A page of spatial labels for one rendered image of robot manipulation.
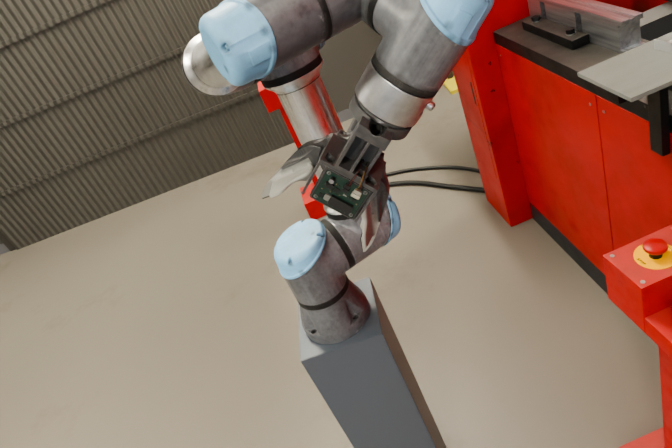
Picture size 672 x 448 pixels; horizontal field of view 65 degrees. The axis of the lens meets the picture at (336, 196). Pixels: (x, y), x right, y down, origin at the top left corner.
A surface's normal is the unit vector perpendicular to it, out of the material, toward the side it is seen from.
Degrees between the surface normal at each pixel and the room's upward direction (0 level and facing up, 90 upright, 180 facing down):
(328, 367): 90
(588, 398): 0
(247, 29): 70
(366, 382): 90
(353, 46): 90
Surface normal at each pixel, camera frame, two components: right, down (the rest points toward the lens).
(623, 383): -0.35, -0.79
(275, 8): 0.23, -0.11
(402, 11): -0.63, 0.03
